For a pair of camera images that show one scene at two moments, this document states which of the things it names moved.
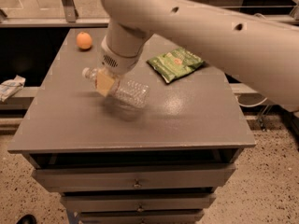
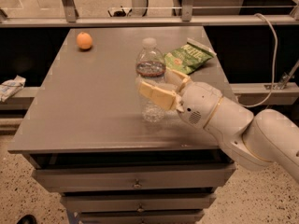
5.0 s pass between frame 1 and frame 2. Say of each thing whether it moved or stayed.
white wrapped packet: stayed
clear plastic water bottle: moved
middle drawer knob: stayed
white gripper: moved
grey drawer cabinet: stayed
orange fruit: stayed
